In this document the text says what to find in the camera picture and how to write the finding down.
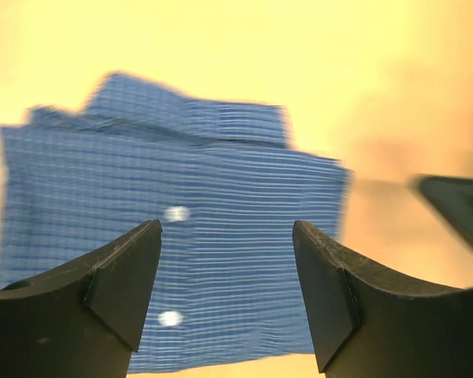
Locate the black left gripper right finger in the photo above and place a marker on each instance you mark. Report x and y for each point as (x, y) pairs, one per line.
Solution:
(368, 320)

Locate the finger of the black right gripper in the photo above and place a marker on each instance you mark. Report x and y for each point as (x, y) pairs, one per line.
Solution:
(452, 197)

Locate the blue checkered long sleeve shirt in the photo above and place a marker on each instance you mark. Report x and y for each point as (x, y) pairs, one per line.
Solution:
(223, 182)

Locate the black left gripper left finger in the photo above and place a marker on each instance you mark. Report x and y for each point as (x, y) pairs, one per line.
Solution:
(85, 317)

